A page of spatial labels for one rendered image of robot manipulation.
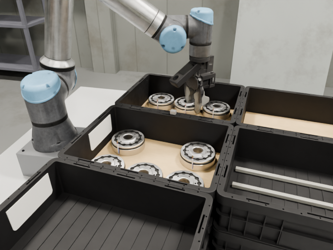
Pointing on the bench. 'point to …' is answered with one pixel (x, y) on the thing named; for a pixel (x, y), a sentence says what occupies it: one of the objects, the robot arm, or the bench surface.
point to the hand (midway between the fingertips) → (192, 108)
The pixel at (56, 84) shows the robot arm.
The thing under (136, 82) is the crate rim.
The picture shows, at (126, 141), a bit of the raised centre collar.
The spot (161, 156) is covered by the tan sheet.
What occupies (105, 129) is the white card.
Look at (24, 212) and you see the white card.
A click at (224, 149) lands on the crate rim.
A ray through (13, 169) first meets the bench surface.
